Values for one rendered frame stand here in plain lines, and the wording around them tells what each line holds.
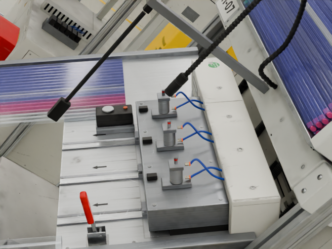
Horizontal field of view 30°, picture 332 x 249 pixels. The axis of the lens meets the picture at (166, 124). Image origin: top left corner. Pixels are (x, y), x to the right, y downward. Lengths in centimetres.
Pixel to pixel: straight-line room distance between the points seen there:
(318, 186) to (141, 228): 31
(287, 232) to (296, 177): 9
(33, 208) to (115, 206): 61
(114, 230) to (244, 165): 25
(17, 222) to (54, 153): 110
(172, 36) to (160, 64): 278
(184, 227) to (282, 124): 24
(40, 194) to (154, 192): 75
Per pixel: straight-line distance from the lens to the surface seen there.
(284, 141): 105
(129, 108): 129
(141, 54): 157
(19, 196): 169
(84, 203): 99
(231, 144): 112
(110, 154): 124
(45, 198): 176
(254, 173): 106
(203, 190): 105
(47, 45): 247
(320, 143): 92
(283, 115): 109
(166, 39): 436
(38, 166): 274
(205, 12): 239
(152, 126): 121
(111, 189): 115
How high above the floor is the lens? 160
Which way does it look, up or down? 21 degrees down
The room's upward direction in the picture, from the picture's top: 45 degrees clockwise
